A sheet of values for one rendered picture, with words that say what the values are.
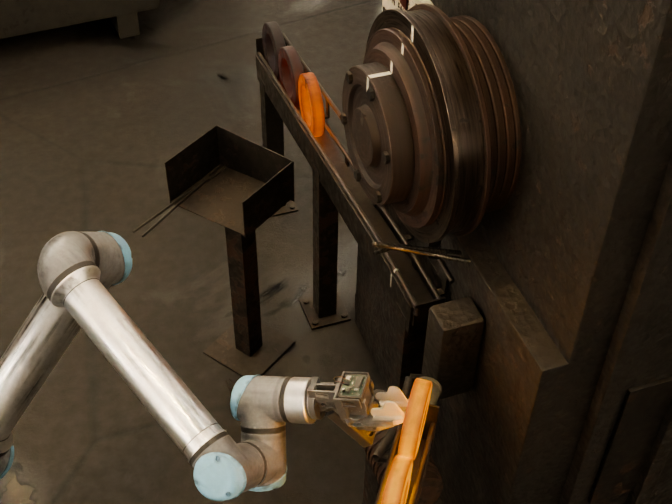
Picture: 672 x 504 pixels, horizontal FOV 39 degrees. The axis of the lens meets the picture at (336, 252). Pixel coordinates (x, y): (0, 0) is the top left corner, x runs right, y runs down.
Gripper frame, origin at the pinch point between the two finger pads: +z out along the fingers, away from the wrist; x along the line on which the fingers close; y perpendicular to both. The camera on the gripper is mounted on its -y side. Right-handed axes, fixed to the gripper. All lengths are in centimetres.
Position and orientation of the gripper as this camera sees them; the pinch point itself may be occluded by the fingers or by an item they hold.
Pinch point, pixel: (415, 413)
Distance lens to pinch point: 184.8
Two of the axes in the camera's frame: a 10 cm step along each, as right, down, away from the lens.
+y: -2.6, -7.5, -6.1
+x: 2.7, -6.7, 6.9
